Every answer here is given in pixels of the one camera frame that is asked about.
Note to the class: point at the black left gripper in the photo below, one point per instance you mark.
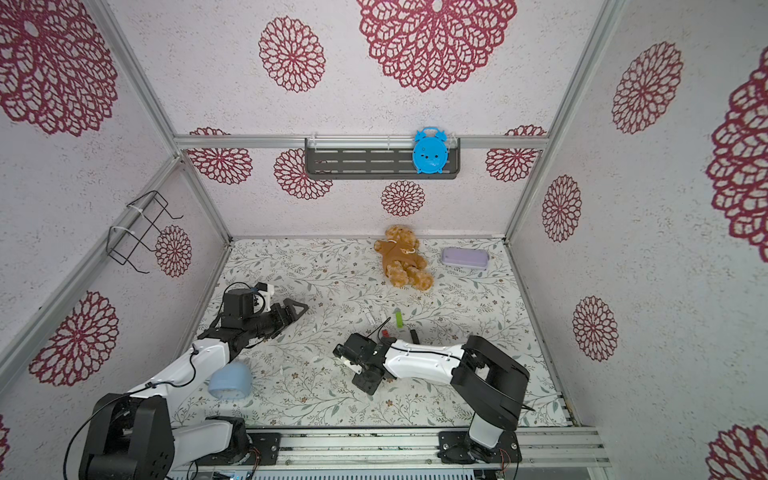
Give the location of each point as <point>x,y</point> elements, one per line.
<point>284,321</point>

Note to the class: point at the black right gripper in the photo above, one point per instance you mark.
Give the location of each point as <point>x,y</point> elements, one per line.
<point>358,361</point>

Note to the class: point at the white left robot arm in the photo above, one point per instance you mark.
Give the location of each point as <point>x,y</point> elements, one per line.
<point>130,435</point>

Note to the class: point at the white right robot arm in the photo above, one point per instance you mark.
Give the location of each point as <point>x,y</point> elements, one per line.
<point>486,378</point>

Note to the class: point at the light blue cup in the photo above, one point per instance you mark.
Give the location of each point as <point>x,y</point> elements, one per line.
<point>231,382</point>

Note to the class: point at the brown teddy bear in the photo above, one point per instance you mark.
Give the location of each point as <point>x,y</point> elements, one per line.
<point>401,262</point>

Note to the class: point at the purple rectangular case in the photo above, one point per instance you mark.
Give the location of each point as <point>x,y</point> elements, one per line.
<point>475,259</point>

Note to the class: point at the blue alarm clock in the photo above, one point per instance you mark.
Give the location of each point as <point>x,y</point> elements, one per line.
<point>430,151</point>

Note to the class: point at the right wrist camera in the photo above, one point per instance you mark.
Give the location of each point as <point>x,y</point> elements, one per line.
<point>357,369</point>

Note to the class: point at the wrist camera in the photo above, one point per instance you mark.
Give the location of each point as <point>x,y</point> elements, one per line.
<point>262,295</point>
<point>357,369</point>

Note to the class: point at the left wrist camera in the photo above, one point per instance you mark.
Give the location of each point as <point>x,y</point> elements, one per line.
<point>262,295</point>

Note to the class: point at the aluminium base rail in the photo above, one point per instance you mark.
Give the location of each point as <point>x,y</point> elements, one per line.
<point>421,448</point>

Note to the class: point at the black wire wall basket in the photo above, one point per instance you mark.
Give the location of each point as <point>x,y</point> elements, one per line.
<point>123,241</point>

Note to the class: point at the grey wall shelf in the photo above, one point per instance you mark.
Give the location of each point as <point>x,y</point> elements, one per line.
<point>388,162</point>

